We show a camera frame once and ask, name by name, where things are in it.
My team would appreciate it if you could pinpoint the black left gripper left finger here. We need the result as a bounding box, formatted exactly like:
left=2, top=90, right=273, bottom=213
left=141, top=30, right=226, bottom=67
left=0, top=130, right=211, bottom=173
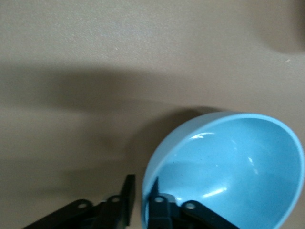
left=22, top=174, right=136, bottom=229

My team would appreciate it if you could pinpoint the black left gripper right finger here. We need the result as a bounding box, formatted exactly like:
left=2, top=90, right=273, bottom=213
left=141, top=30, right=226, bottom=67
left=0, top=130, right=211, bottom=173
left=145, top=176, right=240, bottom=229

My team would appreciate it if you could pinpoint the blue bowl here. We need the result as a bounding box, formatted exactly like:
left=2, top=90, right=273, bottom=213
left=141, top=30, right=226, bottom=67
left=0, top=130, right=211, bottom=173
left=140, top=111, right=305, bottom=229

